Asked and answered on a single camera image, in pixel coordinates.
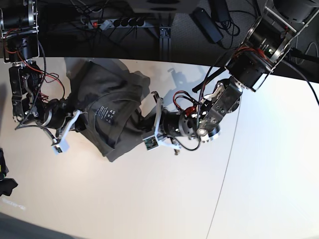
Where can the grey T-shirt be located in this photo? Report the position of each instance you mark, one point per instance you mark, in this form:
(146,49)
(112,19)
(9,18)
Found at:
(110,97)

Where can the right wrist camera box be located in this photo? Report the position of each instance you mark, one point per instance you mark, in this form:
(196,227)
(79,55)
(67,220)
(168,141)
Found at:
(60,147)

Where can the grey power strip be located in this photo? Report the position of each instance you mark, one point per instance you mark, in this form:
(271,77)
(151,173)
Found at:
(115,23)

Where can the black power adapter brick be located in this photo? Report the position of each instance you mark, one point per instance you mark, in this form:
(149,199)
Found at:
(205,24)

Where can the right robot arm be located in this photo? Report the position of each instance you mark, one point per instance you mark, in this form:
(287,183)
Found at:
(30,106)

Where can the aluminium frame post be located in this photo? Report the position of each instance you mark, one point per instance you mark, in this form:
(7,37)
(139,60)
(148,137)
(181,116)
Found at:
(165,22)

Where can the black clothes pile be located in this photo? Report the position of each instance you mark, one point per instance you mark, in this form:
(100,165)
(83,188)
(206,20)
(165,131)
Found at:
(6,184)

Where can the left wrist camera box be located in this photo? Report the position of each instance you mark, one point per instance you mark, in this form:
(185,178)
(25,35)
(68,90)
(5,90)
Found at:
(150,142)

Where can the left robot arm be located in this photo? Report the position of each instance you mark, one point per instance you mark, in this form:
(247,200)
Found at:
(267,44)

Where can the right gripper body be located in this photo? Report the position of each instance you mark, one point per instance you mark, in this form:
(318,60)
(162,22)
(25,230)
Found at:
(54,117)

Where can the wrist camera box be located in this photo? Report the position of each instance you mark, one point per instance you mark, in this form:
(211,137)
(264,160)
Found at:
(60,147)
(150,142)

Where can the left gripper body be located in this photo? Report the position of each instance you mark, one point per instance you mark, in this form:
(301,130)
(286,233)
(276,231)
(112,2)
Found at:
(171,125)

